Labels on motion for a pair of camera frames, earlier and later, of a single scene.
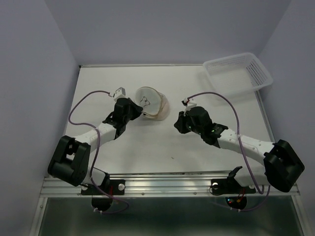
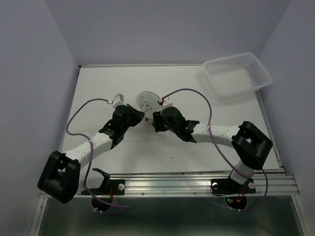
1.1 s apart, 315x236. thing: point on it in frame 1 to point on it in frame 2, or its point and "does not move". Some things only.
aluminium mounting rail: x=187 y=185 does not move
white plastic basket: x=241 y=73 does not move
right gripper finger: x=181 y=124 to x=158 y=123
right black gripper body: x=197 y=129 to x=171 y=128
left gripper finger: x=136 y=111 to x=136 y=115
